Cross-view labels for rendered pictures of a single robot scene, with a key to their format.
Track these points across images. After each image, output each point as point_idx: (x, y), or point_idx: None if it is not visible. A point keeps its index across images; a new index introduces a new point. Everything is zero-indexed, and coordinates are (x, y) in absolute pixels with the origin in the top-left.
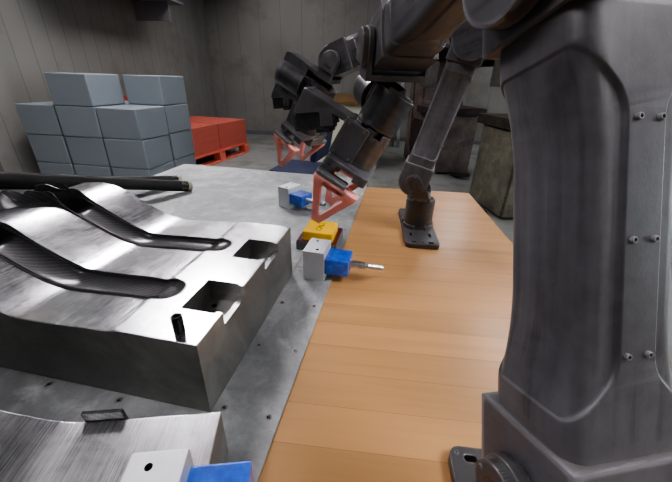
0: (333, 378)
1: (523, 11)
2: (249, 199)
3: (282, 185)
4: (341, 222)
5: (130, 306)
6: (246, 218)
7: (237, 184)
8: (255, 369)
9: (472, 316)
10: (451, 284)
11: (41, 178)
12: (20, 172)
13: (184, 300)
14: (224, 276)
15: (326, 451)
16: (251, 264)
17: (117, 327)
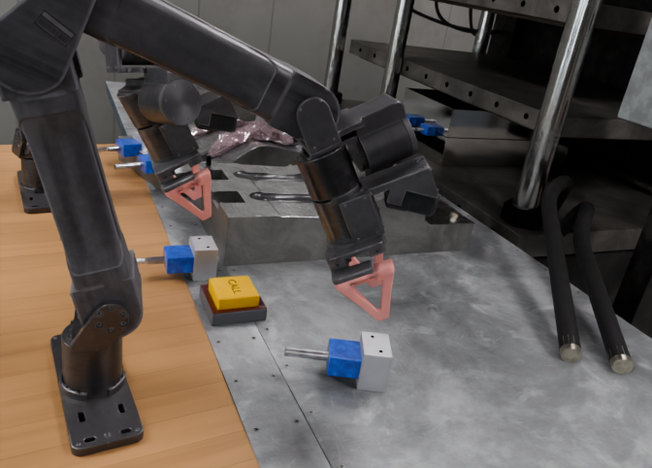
0: (138, 221)
1: None
2: (449, 370)
3: (386, 339)
4: (237, 357)
5: (247, 170)
6: (375, 323)
7: (562, 417)
8: (186, 217)
9: (28, 267)
10: (43, 292)
11: (545, 224)
12: (554, 214)
13: (225, 172)
14: (222, 182)
15: (127, 205)
16: (216, 188)
17: (236, 163)
